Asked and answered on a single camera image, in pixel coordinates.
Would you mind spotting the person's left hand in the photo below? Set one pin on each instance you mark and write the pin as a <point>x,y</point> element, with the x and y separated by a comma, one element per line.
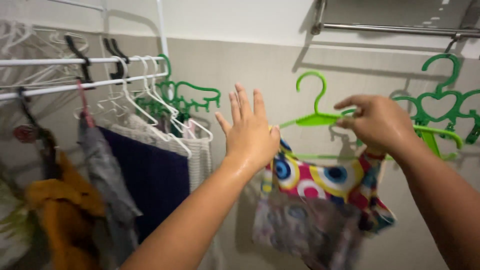
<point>249,138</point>

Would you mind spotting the person's right hand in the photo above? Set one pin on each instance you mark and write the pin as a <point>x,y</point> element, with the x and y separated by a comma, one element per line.
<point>382,125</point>

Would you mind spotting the light green plastic hanger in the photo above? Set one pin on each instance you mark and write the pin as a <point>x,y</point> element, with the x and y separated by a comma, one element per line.
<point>317,119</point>

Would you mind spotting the white plastic hanger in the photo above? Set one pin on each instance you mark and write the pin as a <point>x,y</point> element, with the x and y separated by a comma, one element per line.
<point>137,107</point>
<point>155,99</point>
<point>195,125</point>

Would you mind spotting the dark green heart hanger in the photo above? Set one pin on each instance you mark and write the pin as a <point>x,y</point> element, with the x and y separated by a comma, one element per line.
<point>452,108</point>

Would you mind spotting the dark green scalloped hanger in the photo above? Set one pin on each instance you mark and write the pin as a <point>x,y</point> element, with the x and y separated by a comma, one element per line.
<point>195,90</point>

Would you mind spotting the colourful circle print garment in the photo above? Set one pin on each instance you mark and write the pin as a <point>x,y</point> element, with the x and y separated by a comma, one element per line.
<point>318,187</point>

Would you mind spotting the navy blue garment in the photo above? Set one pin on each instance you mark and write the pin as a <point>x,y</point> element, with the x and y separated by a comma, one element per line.
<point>157,180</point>

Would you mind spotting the metal hook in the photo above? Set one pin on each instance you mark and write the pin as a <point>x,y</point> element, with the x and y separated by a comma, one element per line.
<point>452,43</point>

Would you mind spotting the grey garment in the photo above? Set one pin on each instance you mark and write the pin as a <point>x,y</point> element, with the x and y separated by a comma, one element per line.
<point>107,180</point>

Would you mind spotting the black plastic clip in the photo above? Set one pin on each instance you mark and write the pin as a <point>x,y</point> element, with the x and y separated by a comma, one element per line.
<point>119,60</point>
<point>83,60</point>

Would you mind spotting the pink hanger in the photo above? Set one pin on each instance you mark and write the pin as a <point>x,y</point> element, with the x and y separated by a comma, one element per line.
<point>85,107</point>

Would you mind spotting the mustard yellow garment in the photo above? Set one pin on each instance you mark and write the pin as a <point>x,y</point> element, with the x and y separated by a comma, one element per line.
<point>63,210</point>

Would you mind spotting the white drying rack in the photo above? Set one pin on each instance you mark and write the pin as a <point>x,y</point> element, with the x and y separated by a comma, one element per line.
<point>45,62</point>

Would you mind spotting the bunch of pale hangers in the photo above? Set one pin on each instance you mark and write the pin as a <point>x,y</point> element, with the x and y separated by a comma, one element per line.
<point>26,41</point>

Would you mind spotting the white green floral garment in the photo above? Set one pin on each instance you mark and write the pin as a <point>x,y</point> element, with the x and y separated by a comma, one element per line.
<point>11,225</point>

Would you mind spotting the metal wall rail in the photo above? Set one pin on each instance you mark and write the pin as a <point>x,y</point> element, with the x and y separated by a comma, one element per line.
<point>390,29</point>

